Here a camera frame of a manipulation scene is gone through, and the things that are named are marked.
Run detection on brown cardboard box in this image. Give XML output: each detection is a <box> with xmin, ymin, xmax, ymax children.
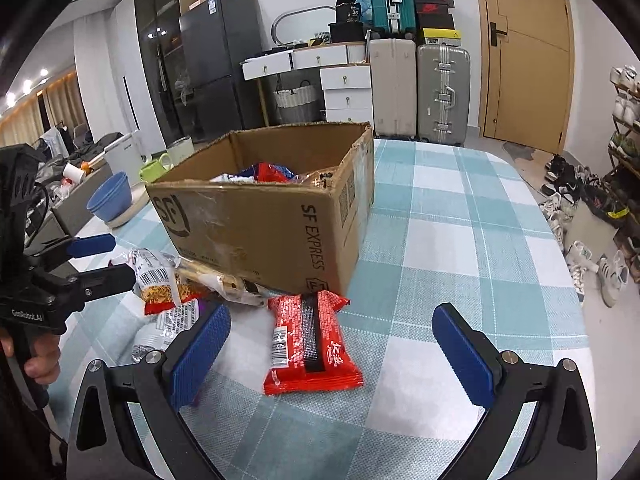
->
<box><xmin>145</xmin><ymin>121</ymin><xmax>376</xmax><ymax>297</ymax></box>

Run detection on cream round tray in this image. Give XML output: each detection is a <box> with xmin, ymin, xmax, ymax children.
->
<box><xmin>105</xmin><ymin>194</ymin><xmax>151</xmax><ymax>231</ymax></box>

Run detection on blue plastic bowl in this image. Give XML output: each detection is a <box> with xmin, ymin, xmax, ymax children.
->
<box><xmin>86</xmin><ymin>171</ymin><xmax>130</xmax><ymax>211</ymax></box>
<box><xmin>95</xmin><ymin>185</ymin><xmax>132</xmax><ymax>222</ymax></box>

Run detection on white lidded cup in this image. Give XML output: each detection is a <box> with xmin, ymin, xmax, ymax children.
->
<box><xmin>167</xmin><ymin>137</ymin><xmax>195</xmax><ymax>167</ymax></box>

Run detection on green watering pot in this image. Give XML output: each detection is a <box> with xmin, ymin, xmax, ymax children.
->
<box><xmin>139</xmin><ymin>154</ymin><xmax>174</xmax><ymax>185</ymax></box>

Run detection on person's left hand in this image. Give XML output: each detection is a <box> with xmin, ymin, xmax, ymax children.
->
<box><xmin>0</xmin><ymin>332</ymin><xmax>62</xmax><ymax>384</ymax></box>

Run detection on clothes rack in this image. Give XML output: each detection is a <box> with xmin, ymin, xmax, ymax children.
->
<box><xmin>42</xmin><ymin>120</ymin><xmax>77</xmax><ymax>157</ymax></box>

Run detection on yellow brown cake packet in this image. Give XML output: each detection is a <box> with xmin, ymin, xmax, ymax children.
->
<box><xmin>177</xmin><ymin>259</ymin><xmax>281</xmax><ymax>309</ymax></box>

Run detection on wooden door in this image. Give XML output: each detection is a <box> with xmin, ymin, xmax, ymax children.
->
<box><xmin>472</xmin><ymin>0</ymin><xmax>575</xmax><ymax>155</ymax></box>

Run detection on person's left forearm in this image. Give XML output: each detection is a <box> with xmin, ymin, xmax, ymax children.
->
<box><xmin>0</xmin><ymin>352</ymin><xmax>67</xmax><ymax>480</ymax></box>

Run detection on white floor appliance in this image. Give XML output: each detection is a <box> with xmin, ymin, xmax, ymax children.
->
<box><xmin>102</xmin><ymin>131</ymin><xmax>146</xmax><ymax>174</ymax></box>

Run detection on silver suitcase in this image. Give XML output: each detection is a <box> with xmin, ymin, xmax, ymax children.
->
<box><xmin>416</xmin><ymin>44</ymin><xmax>472</xmax><ymax>147</ymax></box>

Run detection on grey sofa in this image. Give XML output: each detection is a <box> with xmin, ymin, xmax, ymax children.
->
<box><xmin>30</xmin><ymin>130</ymin><xmax>117</xmax><ymax>235</ymax></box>

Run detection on silver rounded frame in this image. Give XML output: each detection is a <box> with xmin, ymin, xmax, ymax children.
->
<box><xmin>271</xmin><ymin>6</ymin><xmax>337</xmax><ymax>46</ymax></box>

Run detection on black storage box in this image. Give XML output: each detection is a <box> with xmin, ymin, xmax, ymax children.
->
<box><xmin>328</xmin><ymin>21</ymin><xmax>371</xmax><ymax>44</ymax></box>

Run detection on shoe rack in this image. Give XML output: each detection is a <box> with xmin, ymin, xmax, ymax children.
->
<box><xmin>606</xmin><ymin>64</ymin><xmax>640</xmax><ymax>281</ymax></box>

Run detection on white red noodle snack packet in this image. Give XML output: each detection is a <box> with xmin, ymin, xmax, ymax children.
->
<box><xmin>111</xmin><ymin>248</ymin><xmax>201</xmax><ymax>316</ymax></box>

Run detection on dark glass cabinet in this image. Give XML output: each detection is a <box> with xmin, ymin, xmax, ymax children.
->
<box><xmin>135</xmin><ymin>0</ymin><xmax>213</xmax><ymax>146</ymax></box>

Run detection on checkered tablecloth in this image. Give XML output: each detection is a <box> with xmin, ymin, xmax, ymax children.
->
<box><xmin>45</xmin><ymin>137</ymin><xmax>592</xmax><ymax>480</ymax></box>

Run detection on grey door mat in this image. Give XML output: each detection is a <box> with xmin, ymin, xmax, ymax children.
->
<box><xmin>502</xmin><ymin>141</ymin><xmax>536</xmax><ymax>161</ymax></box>

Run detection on red brick-print snack packet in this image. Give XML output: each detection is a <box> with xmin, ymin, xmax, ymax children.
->
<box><xmin>263</xmin><ymin>291</ymin><xmax>364</xmax><ymax>396</ymax></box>

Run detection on beige suitcase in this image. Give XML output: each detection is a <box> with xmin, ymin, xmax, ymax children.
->
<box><xmin>368</xmin><ymin>37</ymin><xmax>418</xmax><ymax>140</ymax></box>

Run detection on white snowflake-print snack packet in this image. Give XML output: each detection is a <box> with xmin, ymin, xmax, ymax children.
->
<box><xmin>131</xmin><ymin>305</ymin><xmax>202</xmax><ymax>364</ymax></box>

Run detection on white desk with drawers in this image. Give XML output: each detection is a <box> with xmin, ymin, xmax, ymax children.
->
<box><xmin>241</xmin><ymin>42</ymin><xmax>374</xmax><ymax>128</ymax></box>

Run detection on yellow and black shoebox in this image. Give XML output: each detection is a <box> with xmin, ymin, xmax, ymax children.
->
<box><xmin>422</xmin><ymin>28</ymin><xmax>463</xmax><ymax>47</ymax></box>

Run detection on woven basket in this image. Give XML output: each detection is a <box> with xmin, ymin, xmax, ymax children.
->
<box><xmin>274</xmin><ymin>82</ymin><xmax>320</xmax><ymax>124</ymax></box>

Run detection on black printed box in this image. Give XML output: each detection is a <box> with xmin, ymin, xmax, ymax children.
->
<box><xmin>335</xmin><ymin>0</ymin><xmax>364</xmax><ymax>24</ymax></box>

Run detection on white curtain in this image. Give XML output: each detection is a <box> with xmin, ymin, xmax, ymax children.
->
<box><xmin>74</xmin><ymin>14</ymin><xmax>119</xmax><ymax>137</ymax></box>

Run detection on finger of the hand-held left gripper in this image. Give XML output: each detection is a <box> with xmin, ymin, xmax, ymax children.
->
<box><xmin>29</xmin><ymin>233</ymin><xmax>117</xmax><ymax>269</ymax></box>
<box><xmin>54</xmin><ymin>263</ymin><xmax>137</xmax><ymax>306</ymax></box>

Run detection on beige curtains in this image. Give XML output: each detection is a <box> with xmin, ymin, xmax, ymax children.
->
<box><xmin>0</xmin><ymin>72</ymin><xmax>89</xmax><ymax>147</ymax></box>

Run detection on dark grey fridge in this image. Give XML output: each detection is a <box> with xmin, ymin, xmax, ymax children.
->
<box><xmin>179</xmin><ymin>0</ymin><xmax>264</xmax><ymax>144</ymax></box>

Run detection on plain black shoebox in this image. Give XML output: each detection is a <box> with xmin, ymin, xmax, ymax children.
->
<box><xmin>417</xmin><ymin>12</ymin><xmax>456</xmax><ymax>31</ymax></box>

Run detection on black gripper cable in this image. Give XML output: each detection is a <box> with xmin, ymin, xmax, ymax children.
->
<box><xmin>22</xmin><ymin>184</ymin><xmax>52</xmax><ymax>257</ymax></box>

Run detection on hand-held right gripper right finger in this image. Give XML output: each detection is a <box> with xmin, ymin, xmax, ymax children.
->
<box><xmin>431</xmin><ymin>302</ymin><xmax>598</xmax><ymax>480</ymax></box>

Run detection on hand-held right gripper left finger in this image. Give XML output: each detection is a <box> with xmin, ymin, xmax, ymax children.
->
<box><xmin>66</xmin><ymin>302</ymin><xmax>232</xmax><ymax>480</ymax></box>

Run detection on pile of shoes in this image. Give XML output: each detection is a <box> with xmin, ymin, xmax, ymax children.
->
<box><xmin>537</xmin><ymin>152</ymin><xmax>640</xmax><ymax>309</ymax></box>

